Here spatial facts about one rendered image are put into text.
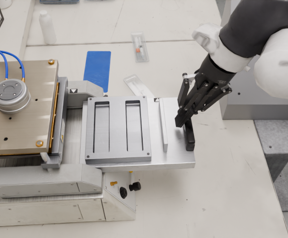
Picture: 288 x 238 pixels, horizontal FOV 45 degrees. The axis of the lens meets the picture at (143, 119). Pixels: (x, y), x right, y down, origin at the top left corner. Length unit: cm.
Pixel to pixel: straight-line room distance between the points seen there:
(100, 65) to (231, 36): 80
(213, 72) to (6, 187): 54
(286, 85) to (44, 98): 53
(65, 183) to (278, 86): 51
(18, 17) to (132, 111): 85
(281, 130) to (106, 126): 64
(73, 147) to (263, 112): 67
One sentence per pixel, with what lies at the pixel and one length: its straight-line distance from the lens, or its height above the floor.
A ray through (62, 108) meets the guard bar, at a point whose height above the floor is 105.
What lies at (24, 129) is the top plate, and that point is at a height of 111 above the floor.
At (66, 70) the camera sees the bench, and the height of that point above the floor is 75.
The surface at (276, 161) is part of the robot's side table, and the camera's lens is 177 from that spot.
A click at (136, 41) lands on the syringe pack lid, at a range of 149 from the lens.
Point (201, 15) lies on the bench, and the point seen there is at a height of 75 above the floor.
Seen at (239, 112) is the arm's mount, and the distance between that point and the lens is 125.
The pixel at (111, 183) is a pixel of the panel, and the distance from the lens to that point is 94.
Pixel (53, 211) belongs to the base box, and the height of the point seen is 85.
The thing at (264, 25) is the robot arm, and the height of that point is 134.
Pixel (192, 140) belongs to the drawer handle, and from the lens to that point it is 88.
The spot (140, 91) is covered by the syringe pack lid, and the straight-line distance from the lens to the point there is 129.
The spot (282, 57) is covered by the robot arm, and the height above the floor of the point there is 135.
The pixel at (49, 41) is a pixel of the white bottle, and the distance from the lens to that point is 154.
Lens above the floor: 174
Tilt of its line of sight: 53 degrees down
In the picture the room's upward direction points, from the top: 1 degrees clockwise
